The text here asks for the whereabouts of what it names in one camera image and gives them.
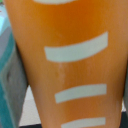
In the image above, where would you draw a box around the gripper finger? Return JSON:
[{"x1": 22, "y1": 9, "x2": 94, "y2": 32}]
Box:
[{"x1": 0, "y1": 13, "x2": 29, "y2": 128}]

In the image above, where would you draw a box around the toy bread loaf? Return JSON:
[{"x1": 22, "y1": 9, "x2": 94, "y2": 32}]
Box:
[{"x1": 4, "y1": 0, "x2": 128, "y2": 128}]

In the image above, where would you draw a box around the beige woven placemat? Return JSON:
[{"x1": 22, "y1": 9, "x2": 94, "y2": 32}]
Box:
[{"x1": 20, "y1": 88, "x2": 41, "y2": 126}]

